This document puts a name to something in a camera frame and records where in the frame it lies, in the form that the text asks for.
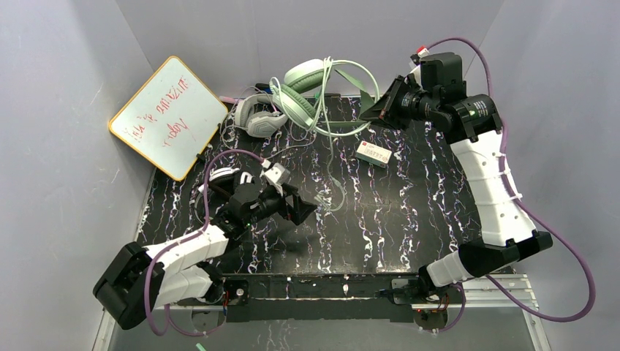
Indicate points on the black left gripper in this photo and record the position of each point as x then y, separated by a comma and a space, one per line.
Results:
284, 203

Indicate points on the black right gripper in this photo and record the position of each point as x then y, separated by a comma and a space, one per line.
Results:
398, 102

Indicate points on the mint green headphones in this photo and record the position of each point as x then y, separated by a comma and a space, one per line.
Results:
302, 95

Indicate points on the grey white headphones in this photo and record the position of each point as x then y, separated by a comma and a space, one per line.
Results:
258, 124

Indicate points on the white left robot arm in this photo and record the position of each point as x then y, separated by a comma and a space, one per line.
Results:
143, 278

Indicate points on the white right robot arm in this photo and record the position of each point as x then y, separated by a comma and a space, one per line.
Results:
471, 125

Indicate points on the small white red box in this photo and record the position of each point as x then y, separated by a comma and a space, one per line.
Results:
373, 154

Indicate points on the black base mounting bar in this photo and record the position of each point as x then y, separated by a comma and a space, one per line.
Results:
328, 296

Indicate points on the blue marker pen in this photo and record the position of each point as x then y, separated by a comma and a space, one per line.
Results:
263, 87

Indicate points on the yellow framed whiteboard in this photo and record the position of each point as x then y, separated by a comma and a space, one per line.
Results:
170, 119

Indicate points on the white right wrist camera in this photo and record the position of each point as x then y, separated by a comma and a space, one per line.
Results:
416, 57

